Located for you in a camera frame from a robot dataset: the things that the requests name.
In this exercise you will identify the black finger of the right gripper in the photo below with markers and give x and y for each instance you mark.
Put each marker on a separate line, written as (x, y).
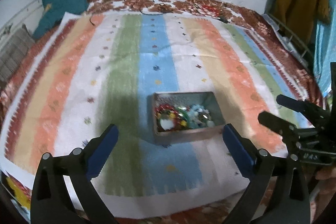
(277, 125)
(310, 111)

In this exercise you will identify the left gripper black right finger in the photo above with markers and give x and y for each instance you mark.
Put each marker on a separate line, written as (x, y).
(289, 202)

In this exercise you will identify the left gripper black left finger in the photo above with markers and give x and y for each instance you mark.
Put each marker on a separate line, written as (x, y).
(50, 200)

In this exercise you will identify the grey metal jewelry tin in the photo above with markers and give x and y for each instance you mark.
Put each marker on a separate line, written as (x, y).
(204, 111)

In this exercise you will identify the right hand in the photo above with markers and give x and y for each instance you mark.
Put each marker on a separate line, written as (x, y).
(327, 174)

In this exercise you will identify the green jade bangle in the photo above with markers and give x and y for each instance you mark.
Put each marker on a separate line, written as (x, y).
(181, 119)

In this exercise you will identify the striped colourful mat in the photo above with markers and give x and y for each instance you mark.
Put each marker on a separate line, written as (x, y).
(169, 83)

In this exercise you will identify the small black charger plug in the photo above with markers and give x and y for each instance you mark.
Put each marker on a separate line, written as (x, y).
(224, 20)

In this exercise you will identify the striped grey pillow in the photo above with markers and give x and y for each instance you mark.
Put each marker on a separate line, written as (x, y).
(14, 51)

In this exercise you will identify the floral red brown bedspread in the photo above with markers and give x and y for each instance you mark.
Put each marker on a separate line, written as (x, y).
(213, 9)

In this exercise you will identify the teal garment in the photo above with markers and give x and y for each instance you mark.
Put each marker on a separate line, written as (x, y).
(54, 11)

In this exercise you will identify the metal bed headboard rail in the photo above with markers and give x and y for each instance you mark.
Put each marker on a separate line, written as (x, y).
(29, 16)

